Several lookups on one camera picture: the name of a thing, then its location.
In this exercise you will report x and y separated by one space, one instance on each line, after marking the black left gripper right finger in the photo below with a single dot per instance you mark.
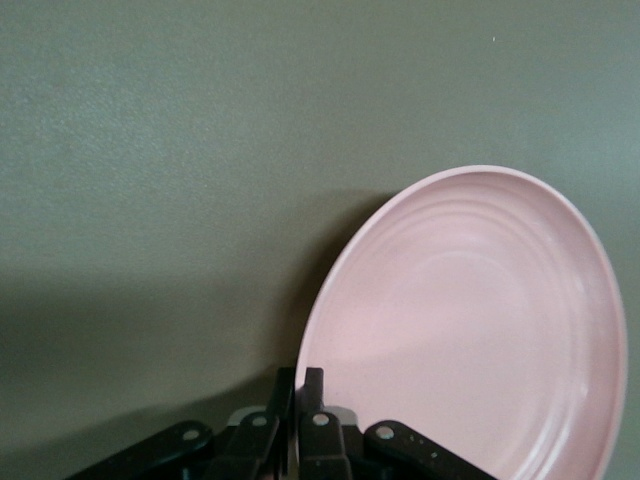
320 450

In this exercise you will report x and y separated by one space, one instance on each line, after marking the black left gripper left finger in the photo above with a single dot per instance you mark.
250 450

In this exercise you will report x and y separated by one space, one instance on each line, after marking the pink plate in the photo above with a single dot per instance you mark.
465 320

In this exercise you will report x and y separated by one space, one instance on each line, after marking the brown table cover sheet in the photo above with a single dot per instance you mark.
150 150

